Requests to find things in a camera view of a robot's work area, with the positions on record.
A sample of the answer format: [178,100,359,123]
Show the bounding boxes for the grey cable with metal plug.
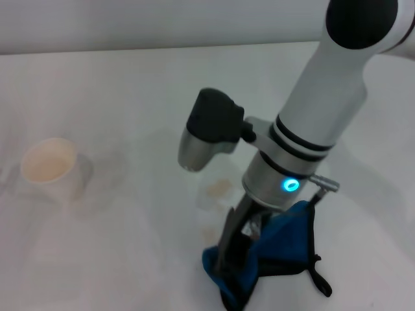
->
[307,174,341,205]

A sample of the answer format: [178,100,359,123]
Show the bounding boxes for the blue rag with black trim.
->
[201,200,333,311]

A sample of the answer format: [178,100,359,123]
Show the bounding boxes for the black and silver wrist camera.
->
[177,87,246,172]

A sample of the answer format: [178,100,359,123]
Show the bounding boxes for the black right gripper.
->
[217,192,274,282]

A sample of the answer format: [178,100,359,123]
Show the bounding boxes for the white paper cup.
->
[19,137,86,203]

